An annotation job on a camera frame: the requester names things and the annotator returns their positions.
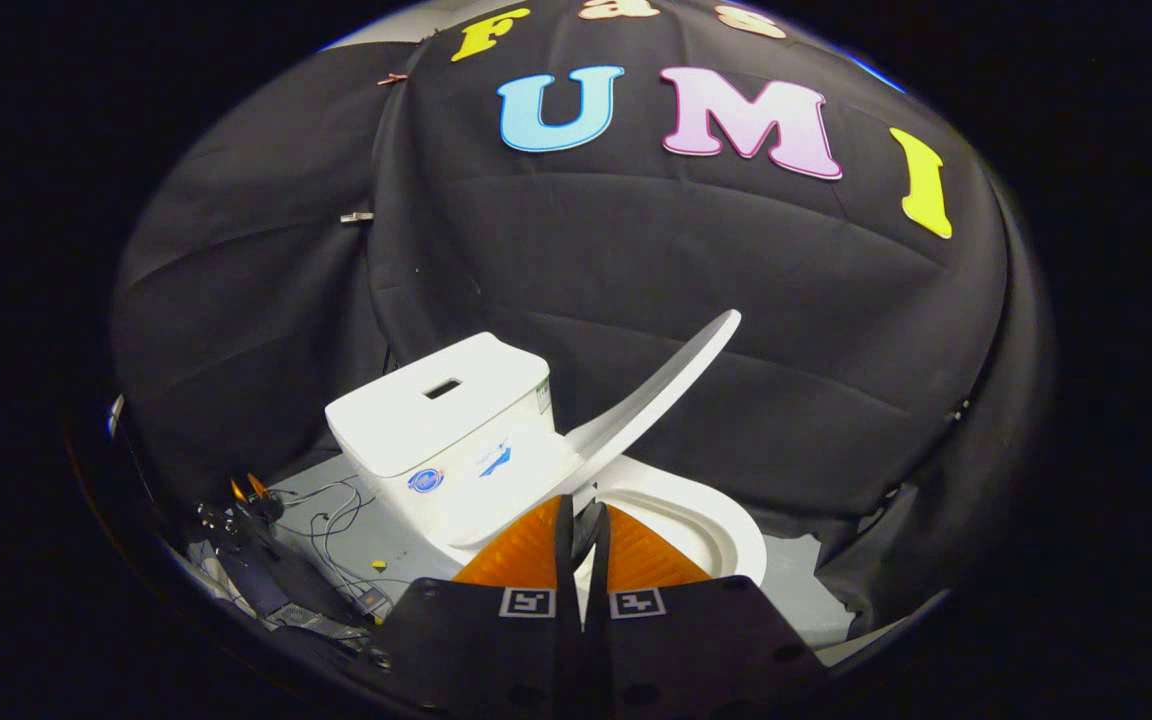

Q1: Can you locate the white toilet lid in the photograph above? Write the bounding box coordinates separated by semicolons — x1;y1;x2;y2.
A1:
561;309;743;497

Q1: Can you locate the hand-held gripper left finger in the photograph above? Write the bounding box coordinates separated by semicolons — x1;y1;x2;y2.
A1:
366;494;583;720

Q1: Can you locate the black backdrop cloth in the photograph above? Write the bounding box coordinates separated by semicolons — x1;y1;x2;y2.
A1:
111;0;1057;641

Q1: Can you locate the white toilet with tank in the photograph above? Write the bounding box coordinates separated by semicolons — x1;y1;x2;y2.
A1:
324;332;769;589

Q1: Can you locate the tangle of black cables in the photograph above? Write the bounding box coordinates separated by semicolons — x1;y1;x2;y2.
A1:
271;480;412;607

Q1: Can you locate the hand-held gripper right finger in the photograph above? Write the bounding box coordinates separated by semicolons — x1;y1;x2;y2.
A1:
582;503;829;720

